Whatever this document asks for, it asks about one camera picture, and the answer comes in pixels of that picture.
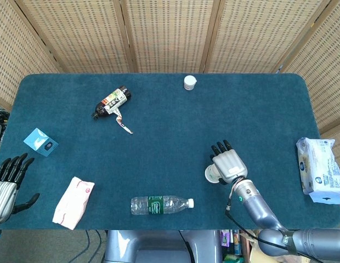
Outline blue and black floor cables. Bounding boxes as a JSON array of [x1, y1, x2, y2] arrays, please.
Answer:
[[68, 230, 105, 263]]

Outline teal blue table cloth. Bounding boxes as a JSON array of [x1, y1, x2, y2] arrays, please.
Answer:
[[0, 73, 340, 231]]

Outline black cables and devices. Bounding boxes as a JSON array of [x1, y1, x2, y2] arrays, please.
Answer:
[[0, 108, 9, 145]]

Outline small white pill bottle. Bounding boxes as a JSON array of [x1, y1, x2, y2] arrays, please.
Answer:
[[183, 75, 198, 92]]

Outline white wet wipes pack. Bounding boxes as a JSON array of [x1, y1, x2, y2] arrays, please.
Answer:
[[296, 137, 340, 205]]

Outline woven bamboo folding screen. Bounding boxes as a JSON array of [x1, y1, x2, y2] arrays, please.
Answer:
[[0, 0, 340, 154]]

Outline clear green-label water bottle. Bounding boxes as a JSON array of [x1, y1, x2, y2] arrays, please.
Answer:
[[130, 195, 195, 216]]

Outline colourful upright books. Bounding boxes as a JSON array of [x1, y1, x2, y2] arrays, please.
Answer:
[[220, 229, 243, 263]]

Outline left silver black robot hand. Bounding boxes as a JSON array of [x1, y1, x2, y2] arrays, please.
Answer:
[[0, 153, 41, 224]]

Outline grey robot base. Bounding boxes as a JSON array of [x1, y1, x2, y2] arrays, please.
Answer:
[[104, 230, 223, 263]]

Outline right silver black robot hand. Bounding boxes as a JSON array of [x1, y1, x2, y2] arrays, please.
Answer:
[[209, 139, 248, 185]]

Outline dark bottle with torn label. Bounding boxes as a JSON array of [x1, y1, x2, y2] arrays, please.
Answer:
[[90, 85, 134, 135]]

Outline light blue cardboard box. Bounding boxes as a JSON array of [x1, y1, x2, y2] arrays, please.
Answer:
[[23, 127, 59, 157]]

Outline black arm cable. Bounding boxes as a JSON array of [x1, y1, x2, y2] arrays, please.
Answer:
[[226, 188, 293, 250]]

